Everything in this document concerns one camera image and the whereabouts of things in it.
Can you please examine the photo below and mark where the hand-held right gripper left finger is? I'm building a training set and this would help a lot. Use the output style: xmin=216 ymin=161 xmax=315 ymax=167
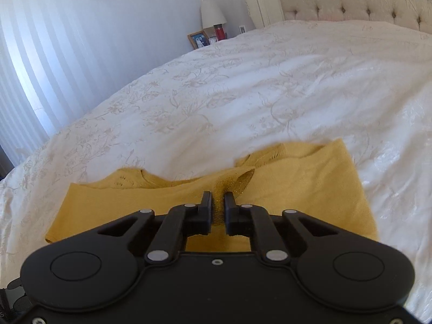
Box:
xmin=96 ymin=191 xmax=214 ymax=264

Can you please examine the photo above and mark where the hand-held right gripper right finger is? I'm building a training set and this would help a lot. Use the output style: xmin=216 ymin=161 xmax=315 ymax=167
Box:
xmin=224 ymin=192 xmax=340 ymax=264

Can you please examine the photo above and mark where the yellow knit sweater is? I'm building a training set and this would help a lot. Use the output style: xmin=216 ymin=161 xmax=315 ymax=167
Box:
xmin=45 ymin=138 xmax=379 ymax=253

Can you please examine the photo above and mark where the white floral bedspread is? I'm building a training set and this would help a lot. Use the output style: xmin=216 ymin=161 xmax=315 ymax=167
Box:
xmin=0 ymin=19 xmax=432 ymax=324

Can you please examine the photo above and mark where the white table lamp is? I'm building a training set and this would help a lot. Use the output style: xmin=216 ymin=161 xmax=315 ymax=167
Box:
xmin=201 ymin=0 xmax=227 ymax=40

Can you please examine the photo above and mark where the cream tufted headboard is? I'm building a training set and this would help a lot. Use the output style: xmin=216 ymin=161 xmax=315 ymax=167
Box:
xmin=233 ymin=0 xmax=432 ymax=33

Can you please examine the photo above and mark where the wooden picture frame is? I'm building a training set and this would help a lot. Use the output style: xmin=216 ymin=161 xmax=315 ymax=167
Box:
xmin=188 ymin=30 xmax=210 ymax=50

